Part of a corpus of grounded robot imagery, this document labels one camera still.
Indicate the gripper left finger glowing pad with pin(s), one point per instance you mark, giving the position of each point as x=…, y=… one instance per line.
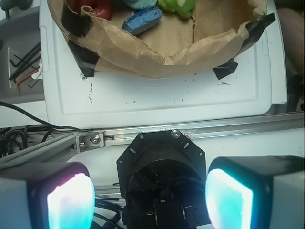
x=47, y=195

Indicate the red donut toy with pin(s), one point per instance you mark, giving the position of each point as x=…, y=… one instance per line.
x=101, y=8

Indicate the teal microfiber cloth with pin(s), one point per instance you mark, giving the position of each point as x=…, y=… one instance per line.
x=140, y=4

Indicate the metal corner bracket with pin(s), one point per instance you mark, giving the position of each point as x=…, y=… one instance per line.
x=89, y=141

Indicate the black hex key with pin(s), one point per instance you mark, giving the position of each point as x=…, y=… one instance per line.
x=25, y=62

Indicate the grey tool tray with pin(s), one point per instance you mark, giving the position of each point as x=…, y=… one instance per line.
x=18, y=35

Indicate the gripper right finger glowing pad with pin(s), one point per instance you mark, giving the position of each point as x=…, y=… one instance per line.
x=256, y=192

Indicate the brown paper bag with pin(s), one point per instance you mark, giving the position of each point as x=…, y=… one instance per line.
x=217, y=32

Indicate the aluminium frame rail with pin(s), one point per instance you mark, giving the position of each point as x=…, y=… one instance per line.
x=271, y=134

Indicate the green plush toy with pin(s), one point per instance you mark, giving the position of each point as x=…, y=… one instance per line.
x=183, y=8

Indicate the orange hex key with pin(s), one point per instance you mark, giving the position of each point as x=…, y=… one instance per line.
x=21, y=80

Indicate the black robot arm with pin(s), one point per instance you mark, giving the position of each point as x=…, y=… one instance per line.
x=165, y=184

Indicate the blue sponge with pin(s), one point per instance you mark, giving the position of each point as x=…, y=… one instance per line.
x=142, y=21

